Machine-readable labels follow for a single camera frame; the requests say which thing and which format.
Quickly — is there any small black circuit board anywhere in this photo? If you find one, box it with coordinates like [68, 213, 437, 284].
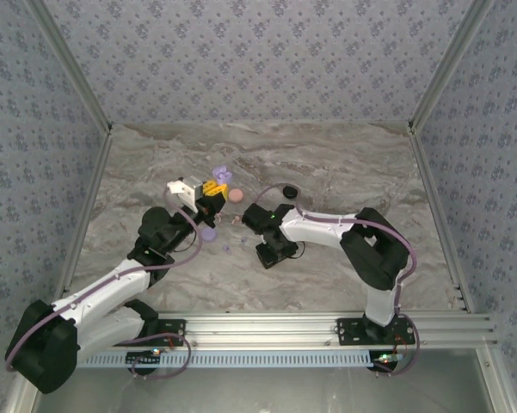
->
[126, 350, 163, 367]
[369, 351, 403, 372]

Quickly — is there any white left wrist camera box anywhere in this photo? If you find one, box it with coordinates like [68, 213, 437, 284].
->
[166, 176, 206, 213]

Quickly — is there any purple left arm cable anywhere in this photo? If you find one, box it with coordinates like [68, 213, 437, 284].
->
[4, 188, 193, 380]

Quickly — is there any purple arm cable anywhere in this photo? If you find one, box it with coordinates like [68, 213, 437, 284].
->
[253, 183, 422, 379]
[4, 188, 193, 380]

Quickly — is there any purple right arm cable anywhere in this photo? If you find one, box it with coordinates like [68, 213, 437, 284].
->
[253, 183, 422, 379]

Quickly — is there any aluminium mounting rail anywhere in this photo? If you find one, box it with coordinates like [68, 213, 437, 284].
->
[79, 312, 499, 348]

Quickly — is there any aluminium table side rail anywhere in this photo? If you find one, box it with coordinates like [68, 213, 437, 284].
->
[59, 128, 114, 293]
[408, 128, 475, 313]

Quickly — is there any slotted pale cable duct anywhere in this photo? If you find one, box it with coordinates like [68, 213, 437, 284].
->
[75, 350, 376, 369]

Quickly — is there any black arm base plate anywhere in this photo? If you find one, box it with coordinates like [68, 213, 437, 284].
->
[335, 317, 416, 347]
[108, 318, 187, 348]

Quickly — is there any aluminium frame post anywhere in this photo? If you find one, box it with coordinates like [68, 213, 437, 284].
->
[407, 0, 495, 135]
[3, 378, 42, 413]
[475, 348, 517, 413]
[25, 0, 114, 135]

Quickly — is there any aluminium lower frame post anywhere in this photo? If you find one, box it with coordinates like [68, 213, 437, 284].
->
[3, 378, 42, 413]
[475, 348, 517, 413]

